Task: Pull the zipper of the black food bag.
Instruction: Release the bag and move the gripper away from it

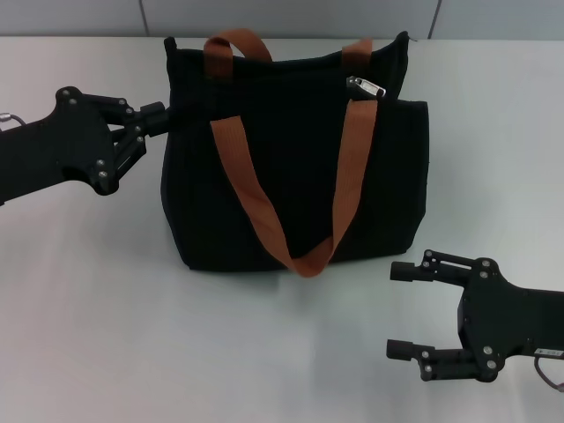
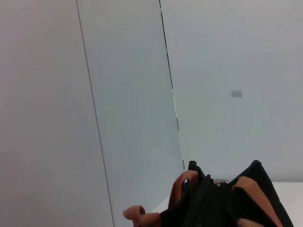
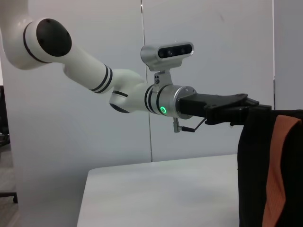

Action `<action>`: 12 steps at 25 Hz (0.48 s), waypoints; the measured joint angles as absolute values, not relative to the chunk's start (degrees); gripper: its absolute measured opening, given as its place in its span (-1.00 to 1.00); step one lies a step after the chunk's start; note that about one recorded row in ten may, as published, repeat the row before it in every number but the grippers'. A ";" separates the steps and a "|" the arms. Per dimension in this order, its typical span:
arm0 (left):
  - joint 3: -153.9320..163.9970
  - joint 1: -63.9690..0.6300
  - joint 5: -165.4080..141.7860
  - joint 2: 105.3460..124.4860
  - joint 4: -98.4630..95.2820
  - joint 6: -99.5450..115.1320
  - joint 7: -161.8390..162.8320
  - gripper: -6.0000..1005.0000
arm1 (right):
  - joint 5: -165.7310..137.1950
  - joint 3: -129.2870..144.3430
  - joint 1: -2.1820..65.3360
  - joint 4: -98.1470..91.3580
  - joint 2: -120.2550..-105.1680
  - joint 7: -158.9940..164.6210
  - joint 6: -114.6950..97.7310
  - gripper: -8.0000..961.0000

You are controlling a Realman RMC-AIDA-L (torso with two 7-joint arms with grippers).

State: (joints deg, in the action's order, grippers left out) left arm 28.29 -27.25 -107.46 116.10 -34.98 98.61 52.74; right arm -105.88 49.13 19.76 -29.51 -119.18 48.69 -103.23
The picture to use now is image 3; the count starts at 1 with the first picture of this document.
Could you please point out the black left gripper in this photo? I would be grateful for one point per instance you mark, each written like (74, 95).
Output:
(201, 105)

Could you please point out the white and silver left arm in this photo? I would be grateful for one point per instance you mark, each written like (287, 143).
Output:
(82, 66)

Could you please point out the black office chair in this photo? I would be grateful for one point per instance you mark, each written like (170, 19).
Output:
(3, 118)

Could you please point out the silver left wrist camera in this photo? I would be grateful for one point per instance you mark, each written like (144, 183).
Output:
(170, 53)

